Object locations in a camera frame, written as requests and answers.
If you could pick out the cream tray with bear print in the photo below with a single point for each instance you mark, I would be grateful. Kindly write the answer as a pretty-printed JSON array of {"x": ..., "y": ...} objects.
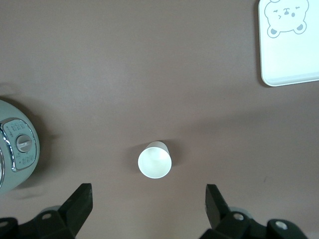
[{"x": 289, "y": 59}]

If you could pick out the white plastic cup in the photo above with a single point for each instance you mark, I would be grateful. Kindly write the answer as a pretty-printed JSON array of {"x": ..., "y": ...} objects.
[{"x": 154, "y": 161}]

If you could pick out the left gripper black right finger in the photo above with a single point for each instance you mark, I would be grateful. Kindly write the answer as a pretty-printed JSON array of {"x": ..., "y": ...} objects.
[{"x": 216, "y": 214}]

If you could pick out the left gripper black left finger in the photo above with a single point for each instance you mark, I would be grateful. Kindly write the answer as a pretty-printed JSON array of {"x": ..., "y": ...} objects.
[{"x": 74, "y": 211}]

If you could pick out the brown table cover cloth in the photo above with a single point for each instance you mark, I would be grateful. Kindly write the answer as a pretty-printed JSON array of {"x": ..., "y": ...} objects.
[{"x": 149, "y": 74}]

